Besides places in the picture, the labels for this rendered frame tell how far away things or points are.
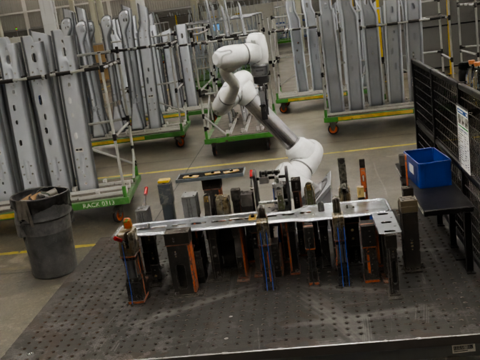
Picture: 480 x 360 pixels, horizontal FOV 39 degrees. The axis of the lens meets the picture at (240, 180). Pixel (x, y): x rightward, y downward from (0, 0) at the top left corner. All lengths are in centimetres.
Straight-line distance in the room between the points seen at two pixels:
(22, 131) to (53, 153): 41
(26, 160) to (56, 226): 190
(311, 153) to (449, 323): 158
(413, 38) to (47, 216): 668
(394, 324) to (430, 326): 14
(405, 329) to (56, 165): 535
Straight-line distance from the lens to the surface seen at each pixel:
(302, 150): 400
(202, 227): 329
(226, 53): 329
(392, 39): 1063
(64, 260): 592
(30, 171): 759
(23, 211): 576
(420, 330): 279
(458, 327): 281
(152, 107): 1086
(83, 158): 743
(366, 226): 311
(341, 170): 342
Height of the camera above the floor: 201
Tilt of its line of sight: 14 degrees down
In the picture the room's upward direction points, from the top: 8 degrees counter-clockwise
